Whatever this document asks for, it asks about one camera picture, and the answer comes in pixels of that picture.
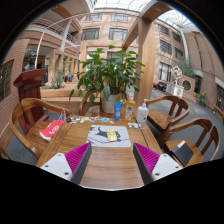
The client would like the white abstract sculpture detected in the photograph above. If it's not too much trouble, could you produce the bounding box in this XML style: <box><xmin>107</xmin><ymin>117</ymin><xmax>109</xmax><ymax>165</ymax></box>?
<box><xmin>165</xmin><ymin>65</ymin><xmax>185</xmax><ymax>98</ymax></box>

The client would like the spiky green agave plant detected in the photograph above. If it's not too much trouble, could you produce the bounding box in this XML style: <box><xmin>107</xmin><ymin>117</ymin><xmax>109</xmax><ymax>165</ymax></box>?
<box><xmin>44</xmin><ymin>74</ymin><xmax>66</xmax><ymax>90</ymax></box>

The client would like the clear plastic packet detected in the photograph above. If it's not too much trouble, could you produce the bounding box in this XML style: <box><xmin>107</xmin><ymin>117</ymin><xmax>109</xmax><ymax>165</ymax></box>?
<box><xmin>127</xmin><ymin>122</ymin><xmax>141</xmax><ymax>130</ymax></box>

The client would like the wooden armchair holding red bag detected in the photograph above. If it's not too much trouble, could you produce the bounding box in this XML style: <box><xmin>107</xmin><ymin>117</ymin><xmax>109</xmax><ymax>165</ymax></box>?
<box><xmin>8</xmin><ymin>97</ymin><xmax>73</xmax><ymax>159</ymax></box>

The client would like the yellow dish soap bottle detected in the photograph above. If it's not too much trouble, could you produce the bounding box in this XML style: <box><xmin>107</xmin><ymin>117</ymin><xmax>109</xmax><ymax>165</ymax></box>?
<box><xmin>124</xmin><ymin>96</ymin><xmax>137</xmax><ymax>122</ymax></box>

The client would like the white pump bottle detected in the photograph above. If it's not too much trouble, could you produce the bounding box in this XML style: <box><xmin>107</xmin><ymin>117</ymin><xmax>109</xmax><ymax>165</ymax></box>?
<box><xmin>135</xmin><ymin>98</ymin><xmax>150</xmax><ymax>124</ymax></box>

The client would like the dark bust statue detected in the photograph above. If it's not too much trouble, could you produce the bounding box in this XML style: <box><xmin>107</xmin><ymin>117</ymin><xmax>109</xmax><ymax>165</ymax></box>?
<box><xmin>23</xmin><ymin>49</ymin><xmax>38</xmax><ymax>72</ymax></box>

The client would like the wooden planter box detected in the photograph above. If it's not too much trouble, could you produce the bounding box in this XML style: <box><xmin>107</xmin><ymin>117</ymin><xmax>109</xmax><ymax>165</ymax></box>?
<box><xmin>39</xmin><ymin>87</ymin><xmax>101</xmax><ymax>116</ymax></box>

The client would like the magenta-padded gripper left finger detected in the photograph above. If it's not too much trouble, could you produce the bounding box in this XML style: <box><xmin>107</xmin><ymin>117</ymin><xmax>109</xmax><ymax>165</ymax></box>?
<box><xmin>39</xmin><ymin>142</ymin><xmax>93</xmax><ymax>185</ymax></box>

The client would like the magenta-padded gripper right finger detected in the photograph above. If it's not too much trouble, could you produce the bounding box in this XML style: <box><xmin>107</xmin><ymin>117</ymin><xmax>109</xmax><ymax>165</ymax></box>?
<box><xmin>132</xmin><ymin>142</ymin><xmax>184</xmax><ymax>186</ymax></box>

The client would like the wooden armchair holding dark notebook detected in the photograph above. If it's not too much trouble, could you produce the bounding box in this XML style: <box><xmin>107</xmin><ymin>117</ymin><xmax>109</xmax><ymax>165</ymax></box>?
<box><xmin>162</xmin><ymin>117</ymin><xmax>221</xmax><ymax>168</ymax></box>

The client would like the dark notebook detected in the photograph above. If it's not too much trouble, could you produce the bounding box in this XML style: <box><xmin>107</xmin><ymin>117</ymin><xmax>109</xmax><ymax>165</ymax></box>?
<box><xmin>171</xmin><ymin>139</ymin><xmax>195</xmax><ymax>168</ymax></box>

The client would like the white mouse pad, dark print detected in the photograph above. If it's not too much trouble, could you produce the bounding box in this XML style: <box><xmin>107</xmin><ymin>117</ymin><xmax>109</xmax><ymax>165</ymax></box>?
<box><xmin>85</xmin><ymin>124</ymin><xmax>132</xmax><ymax>149</ymax></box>

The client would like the blue squeeze tube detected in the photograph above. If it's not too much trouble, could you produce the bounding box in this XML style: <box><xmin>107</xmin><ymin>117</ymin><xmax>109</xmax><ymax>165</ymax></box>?
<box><xmin>113</xmin><ymin>101</ymin><xmax>124</xmax><ymax>123</ymax></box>

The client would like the dark red wooden pedestal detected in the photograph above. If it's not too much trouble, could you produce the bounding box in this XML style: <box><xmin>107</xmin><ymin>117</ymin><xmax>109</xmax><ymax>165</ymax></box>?
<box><xmin>13</xmin><ymin>68</ymin><xmax>50</xmax><ymax>134</ymax></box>

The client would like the green plant in white pot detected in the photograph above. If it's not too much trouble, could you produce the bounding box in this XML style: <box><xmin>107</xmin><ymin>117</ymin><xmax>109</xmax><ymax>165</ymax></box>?
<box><xmin>68</xmin><ymin>44</ymin><xmax>146</xmax><ymax>114</ymax></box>

